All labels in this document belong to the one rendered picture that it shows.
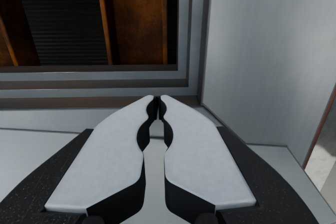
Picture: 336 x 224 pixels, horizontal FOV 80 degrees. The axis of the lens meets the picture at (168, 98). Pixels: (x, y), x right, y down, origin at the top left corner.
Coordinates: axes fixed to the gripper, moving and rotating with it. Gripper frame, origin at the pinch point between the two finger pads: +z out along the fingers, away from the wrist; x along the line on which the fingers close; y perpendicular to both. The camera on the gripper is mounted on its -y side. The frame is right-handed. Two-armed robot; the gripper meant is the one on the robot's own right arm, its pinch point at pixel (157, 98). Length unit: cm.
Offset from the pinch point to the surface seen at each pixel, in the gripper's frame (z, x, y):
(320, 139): 19.5, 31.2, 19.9
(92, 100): 2.0, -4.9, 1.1
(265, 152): 0.6, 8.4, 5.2
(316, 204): 0.6, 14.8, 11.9
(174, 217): 0.6, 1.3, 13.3
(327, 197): 87, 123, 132
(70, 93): 2.5, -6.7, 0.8
